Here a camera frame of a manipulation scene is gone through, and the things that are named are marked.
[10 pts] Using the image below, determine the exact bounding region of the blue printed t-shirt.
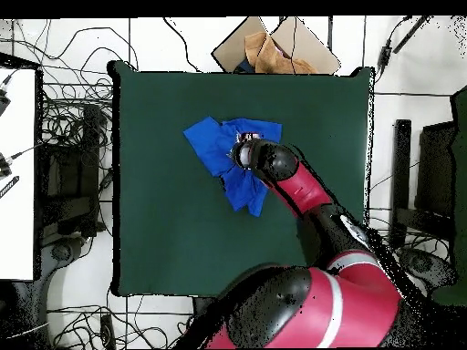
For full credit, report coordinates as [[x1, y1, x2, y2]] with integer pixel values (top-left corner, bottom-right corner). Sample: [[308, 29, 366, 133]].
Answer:
[[182, 116, 284, 219]]

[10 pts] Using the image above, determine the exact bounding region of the tan towel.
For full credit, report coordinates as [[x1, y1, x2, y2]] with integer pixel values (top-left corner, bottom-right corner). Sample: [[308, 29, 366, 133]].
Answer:
[[244, 31, 318, 75]]

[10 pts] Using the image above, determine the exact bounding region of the brown cardboard box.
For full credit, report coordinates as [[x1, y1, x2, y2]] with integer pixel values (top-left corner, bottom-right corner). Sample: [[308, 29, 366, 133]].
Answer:
[[211, 15, 342, 75]]

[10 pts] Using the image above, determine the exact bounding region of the dark green table cloth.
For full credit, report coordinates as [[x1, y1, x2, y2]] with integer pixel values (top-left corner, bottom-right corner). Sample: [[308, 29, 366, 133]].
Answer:
[[107, 60, 376, 297]]

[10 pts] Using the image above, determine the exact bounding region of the black power adapter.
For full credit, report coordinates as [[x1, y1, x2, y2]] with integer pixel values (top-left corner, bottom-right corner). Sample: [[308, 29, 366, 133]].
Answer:
[[377, 38, 394, 71]]

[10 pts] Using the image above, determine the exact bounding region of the thin black rod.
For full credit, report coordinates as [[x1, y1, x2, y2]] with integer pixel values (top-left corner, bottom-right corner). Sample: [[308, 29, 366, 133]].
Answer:
[[391, 15, 432, 55]]

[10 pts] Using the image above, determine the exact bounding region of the green draped cloth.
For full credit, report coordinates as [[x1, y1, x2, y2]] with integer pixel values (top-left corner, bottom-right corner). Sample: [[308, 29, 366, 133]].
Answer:
[[430, 87, 467, 307]]

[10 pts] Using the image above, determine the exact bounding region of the white desk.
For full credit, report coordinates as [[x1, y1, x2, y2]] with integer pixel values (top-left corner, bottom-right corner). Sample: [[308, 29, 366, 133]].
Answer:
[[0, 67, 37, 282]]

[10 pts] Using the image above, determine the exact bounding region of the black striped bar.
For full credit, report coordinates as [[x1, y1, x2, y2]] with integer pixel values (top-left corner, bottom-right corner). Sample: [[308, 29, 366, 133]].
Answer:
[[0, 175, 20, 200]]

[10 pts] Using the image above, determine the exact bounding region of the long black cable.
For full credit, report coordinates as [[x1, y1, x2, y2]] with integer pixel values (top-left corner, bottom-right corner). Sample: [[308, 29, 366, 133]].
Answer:
[[162, 16, 201, 73]]

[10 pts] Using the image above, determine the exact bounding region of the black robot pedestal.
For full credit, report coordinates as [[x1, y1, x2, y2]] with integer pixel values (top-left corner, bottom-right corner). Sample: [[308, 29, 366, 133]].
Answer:
[[192, 296, 216, 316]]

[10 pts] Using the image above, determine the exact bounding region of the black cable tangle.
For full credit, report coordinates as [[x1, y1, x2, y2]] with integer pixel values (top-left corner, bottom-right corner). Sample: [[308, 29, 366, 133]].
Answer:
[[47, 302, 192, 350], [368, 214, 451, 293], [36, 17, 141, 125]]

